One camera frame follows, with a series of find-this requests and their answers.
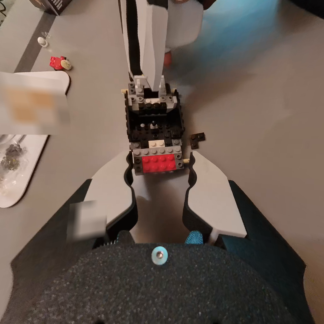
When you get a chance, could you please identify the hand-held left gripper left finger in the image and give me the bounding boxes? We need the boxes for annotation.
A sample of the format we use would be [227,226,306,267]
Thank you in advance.
[85,153,138,232]

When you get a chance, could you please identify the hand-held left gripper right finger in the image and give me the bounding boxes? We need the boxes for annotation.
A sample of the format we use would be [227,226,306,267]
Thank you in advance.
[183,151,247,245]

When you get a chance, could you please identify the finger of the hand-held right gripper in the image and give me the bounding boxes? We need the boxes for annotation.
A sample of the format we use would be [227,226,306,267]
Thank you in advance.
[138,0,169,91]
[118,0,142,79]

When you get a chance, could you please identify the black grey toy brick model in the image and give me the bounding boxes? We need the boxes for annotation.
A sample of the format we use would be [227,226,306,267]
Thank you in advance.
[121,76,190,176]

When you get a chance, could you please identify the small black angled brick plate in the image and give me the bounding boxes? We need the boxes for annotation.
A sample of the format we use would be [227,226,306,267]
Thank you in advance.
[190,132,206,149]

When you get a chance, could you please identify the dark toy brick box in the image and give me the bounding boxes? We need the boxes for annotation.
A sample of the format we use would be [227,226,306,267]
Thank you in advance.
[28,0,76,16]

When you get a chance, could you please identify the red brick piece with tan wheel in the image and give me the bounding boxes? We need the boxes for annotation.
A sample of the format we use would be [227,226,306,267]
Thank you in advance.
[49,56,72,71]

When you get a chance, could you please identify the white board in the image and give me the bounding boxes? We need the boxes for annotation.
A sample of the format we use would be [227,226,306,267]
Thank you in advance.
[0,71,71,208]

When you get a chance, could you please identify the clear bag of brick parts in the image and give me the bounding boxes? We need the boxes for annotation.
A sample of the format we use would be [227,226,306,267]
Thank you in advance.
[0,135,28,195]

